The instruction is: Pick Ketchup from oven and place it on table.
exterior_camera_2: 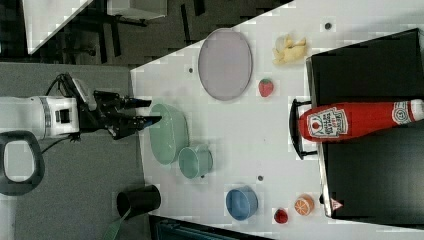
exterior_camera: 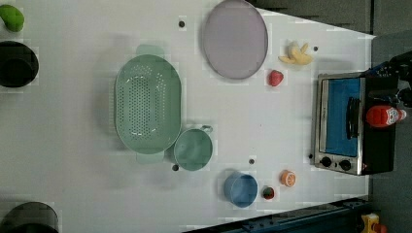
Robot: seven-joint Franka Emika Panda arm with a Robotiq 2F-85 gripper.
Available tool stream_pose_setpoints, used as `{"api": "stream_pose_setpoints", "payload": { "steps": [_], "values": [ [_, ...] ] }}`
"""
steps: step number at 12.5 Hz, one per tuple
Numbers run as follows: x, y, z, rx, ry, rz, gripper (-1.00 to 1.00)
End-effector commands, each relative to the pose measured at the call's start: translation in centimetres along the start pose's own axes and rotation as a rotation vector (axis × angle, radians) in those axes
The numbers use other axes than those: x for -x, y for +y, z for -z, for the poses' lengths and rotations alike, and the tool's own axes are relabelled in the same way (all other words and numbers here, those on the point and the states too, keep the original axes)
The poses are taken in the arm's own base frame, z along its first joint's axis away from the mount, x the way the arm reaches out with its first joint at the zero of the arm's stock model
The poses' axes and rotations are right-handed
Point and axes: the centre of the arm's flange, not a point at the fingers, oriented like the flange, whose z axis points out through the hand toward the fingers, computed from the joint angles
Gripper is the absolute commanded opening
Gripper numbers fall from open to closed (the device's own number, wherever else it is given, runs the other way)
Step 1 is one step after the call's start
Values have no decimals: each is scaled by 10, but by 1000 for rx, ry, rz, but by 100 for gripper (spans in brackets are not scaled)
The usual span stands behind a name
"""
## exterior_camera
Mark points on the peeled toy banana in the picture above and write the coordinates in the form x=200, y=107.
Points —
x=297, y=55

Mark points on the red toy strawberry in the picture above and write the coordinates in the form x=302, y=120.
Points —
x=275, y=78

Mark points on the blue metal frame rail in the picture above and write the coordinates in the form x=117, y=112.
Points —
x=336, y=217

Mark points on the grey round plate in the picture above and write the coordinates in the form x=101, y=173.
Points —
x=235, y=39

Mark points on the silver black toaster oven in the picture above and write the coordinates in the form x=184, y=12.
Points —
x=344, y=141

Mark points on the green toy vegetable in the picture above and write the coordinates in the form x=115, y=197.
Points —
x=12, y=17

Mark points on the small red green toy fruit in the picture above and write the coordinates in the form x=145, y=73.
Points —
x=268, y=193

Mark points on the green cup with handle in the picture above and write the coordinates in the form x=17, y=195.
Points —
x=194, y=148

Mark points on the red ketchup bottle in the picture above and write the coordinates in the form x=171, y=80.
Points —
x=383, y=116

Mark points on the yellow red clamp object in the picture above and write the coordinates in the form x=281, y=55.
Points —
x=372, y=224

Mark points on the green oval colander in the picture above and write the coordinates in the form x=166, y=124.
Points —
x=148, y=95

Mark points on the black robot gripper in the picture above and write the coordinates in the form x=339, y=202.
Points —
x=395, y=70

